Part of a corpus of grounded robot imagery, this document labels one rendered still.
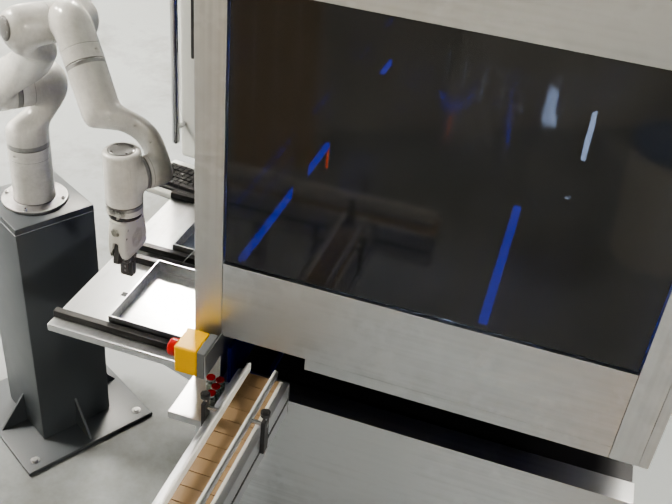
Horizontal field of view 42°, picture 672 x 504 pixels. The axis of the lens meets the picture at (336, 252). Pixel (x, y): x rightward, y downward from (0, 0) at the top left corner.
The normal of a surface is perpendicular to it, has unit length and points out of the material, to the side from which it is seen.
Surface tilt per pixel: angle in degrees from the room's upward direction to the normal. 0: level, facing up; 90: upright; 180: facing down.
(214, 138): 90
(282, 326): 90
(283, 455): 90
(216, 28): 90
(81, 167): 0
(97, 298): 0
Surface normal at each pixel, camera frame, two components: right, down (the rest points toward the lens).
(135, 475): 0.09, -0.82
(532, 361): -0.31, 0.52
